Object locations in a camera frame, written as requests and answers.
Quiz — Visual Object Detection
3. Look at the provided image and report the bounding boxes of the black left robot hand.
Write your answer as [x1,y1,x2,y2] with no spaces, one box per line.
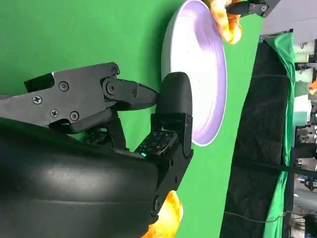
[226,0,276,18]

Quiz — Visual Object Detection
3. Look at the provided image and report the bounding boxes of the hanging green cloth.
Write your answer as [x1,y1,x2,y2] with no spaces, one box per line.
[262,32,297,238]

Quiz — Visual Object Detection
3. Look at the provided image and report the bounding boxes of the thin dark hanging cable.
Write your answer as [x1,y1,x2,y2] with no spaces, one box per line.
[224,210,295,223]

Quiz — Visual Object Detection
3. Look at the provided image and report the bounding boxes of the orange white toy bread roll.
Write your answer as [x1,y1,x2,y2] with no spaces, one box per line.
[204,0,244,46]
[142,190,184,238]

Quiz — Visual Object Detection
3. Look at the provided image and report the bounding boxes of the thin black bar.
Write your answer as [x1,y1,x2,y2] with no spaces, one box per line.
[232,158,317,177]

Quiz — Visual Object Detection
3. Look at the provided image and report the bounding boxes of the workshop machines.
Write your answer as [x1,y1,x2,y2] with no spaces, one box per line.
[292,37,317,238]

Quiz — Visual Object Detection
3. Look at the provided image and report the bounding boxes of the lilac plate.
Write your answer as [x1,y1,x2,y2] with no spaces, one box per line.
[160,0,228,147]

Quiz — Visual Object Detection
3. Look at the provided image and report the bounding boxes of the black backdrop cloth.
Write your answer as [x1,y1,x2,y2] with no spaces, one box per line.
[219,34,297,238]

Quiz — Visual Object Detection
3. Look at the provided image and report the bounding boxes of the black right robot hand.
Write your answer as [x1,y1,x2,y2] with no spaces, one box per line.
[0,61,194,238]

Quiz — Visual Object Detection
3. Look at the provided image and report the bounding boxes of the green table cloth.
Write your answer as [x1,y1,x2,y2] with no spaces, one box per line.
[0,0,264,238]

